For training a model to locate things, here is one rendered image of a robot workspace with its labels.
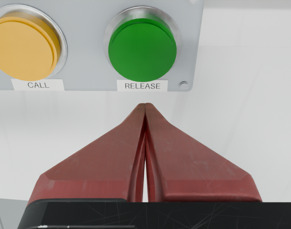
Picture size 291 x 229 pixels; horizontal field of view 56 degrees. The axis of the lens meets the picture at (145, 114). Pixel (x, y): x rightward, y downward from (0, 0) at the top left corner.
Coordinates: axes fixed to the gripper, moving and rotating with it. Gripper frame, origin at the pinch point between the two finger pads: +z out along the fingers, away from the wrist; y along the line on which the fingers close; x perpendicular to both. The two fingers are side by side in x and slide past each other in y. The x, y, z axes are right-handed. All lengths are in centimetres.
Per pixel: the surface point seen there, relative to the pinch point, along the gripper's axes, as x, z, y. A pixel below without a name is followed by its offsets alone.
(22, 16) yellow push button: -3.2, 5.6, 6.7
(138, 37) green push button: -2.2, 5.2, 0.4
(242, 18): 0.2, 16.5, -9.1
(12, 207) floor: 157, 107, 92
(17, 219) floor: 171, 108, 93
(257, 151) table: 17.7, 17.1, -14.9
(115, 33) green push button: -2.3, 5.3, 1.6
